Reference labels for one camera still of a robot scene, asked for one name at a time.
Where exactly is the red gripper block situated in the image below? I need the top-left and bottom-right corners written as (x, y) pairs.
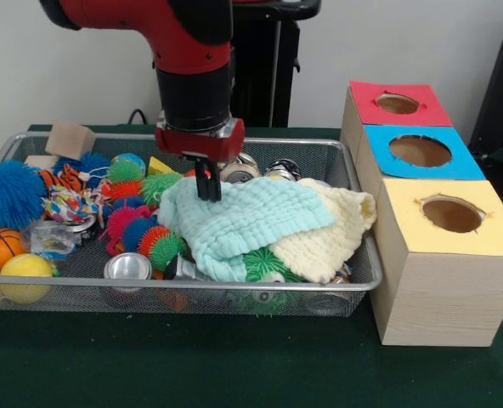
top-left (154, 117), bottom-right (246, 202)

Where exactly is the mint green waffle cloth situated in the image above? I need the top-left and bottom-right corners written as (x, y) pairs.
top-left (157, 174), bottom-right (336, 282)

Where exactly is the multicolour spiky caterpillar toy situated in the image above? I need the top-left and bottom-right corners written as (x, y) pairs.
top-left (100, 159), bottom-right (189, 272)

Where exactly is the cream yellow waffle cloth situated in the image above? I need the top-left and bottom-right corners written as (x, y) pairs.
top-left (272, 177), bottom-right (379, 285)

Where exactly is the wooden box with three holes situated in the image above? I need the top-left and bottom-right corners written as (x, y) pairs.
top-left (339, 80), bottom-right (503, 348)

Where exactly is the green spiky ball with eyes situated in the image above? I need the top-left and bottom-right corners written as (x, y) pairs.
top-left (240, 246), bottom-right (303, 316)

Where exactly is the crushed red drink can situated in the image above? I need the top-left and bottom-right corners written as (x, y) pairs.
top-left (103, 252), bottom-right (154, 294)

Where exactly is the plain wooden cube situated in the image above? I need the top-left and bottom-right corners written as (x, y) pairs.
top-left (45, 119), bottom-right (97, 161)

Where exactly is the dark green tablecloth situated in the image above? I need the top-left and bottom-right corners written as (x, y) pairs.
top-left (0, 122), bottom-right (503, 408)

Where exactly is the blue fuzzy monster toy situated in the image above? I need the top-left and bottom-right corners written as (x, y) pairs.
top-left (0, 160), bottom-right (48, 230)

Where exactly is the yellow smooth ball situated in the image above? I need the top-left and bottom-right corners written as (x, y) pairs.
top-left (0, 253), bottom-right (54, 305)

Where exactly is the black upright panel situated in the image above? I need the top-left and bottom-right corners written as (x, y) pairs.
top-left (467, 6), bottom-right (503, 150)

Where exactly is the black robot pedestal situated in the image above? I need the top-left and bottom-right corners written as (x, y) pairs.
top-left (229, 0), bottom-right (323, 128)

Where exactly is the shallow wire mesh bin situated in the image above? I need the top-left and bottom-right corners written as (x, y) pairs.
top-left (0, 130), bottom-right (383, 318)

